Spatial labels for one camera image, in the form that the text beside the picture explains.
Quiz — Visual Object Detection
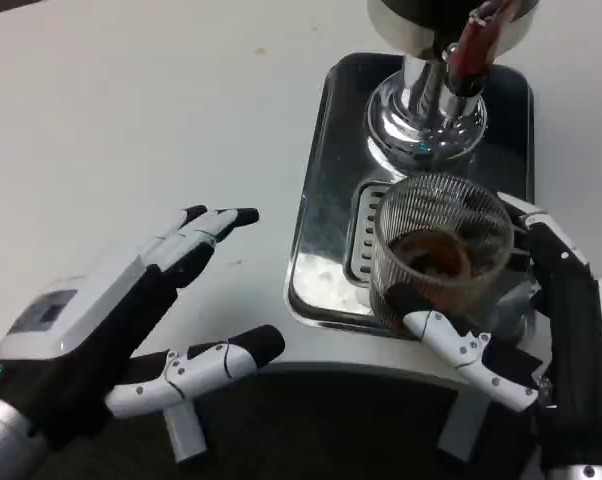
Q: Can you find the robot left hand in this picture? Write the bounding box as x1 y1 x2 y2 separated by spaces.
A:
0 204 287 451

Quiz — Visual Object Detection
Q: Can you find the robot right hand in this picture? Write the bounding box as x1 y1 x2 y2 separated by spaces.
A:
385 192 602 471

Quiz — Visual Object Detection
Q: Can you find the clear ribbed glass cup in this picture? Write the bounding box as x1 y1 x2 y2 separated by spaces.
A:
368 172 515 334

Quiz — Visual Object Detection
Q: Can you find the slotted steel drain grid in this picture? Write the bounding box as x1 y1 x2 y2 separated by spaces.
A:
348 179 398 284

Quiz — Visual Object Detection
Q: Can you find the steel drip tray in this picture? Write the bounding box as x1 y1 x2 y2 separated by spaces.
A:
285 51 538 342

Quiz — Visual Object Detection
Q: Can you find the black drink dispenser chrome stand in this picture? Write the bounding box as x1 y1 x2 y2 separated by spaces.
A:
365 0 537 162

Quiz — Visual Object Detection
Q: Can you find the red tap lever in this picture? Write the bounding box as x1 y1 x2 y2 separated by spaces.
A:
453 0 521 82

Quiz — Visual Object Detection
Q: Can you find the grey counter bracket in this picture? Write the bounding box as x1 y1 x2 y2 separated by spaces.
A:
437 383 493 462
162 398 208 465

